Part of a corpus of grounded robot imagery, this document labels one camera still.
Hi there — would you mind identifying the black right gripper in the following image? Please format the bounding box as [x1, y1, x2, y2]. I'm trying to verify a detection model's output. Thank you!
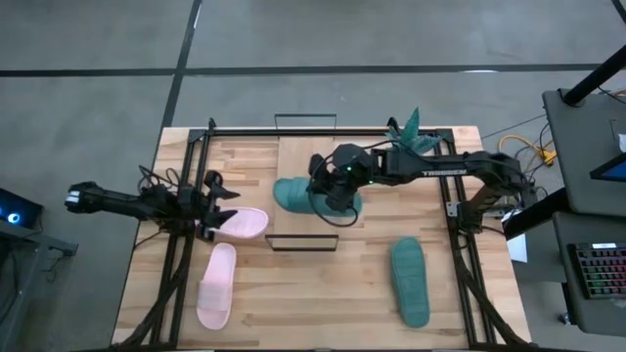
[307, 152, 364, 217]

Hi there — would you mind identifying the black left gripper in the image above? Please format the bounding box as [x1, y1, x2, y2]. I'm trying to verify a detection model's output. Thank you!
[177, 169, 242, 242]

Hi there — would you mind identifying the pink rubber slide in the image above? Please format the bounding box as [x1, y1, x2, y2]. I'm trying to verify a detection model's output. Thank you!
[195, 206, 270, 241]
[196, 242, 239, 331]

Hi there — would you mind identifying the green rubber slide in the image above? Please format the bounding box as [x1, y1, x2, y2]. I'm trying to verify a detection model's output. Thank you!
[272, 176, 365, 216]
[389, 236, 432, 330]

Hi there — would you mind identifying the green artificial plant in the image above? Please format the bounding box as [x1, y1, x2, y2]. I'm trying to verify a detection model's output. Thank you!
[383, 107, 444, 155]

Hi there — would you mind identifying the grey metal cart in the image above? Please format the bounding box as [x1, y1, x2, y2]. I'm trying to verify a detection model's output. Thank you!
[0, 219, 79, 352]

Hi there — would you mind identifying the white paper sheet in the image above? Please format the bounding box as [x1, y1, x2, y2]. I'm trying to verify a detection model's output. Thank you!
[506, 233, 529, 264]

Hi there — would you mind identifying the black desk beam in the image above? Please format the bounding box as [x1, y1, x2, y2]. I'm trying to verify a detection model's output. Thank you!
[502, 187, 571, 241]

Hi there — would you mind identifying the black computer with blue light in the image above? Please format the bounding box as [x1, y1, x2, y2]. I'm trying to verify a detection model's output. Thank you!
[0, 187, 44, 230]

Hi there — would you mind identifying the grey desk with screen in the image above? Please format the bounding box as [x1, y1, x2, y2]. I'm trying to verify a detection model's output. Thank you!
[541, 87, 626, 219]

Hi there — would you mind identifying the black round pole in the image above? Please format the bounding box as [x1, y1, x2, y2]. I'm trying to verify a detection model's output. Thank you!
[560, 42, 626, 108]

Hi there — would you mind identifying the backlit black keyboard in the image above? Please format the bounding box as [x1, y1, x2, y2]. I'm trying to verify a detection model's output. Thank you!
[568, 242, 626, 300]

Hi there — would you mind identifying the blue lit screen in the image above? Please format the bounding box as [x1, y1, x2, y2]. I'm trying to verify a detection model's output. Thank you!
[589, 152, 626, 184]

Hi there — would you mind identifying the grey desk with keyboard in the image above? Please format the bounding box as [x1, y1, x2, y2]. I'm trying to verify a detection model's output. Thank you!
[552, 210, 626, 338]

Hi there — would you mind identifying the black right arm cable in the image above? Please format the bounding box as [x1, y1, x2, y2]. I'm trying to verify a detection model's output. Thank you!
[306, 188, 362, 229]

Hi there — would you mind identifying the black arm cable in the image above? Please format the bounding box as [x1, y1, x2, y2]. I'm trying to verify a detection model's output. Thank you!
[306, 188, 362, 229]
[137, 164, 182, 193]

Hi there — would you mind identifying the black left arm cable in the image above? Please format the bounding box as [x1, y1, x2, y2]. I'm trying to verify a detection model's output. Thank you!
[137, 164, 182, 193]

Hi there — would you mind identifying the black aluminium rig frame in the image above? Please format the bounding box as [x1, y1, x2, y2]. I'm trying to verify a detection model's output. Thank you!
[110, 116, 534, 352]

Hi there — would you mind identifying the yellow cable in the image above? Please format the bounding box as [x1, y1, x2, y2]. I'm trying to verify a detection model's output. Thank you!
[497, 134, 559, 166]

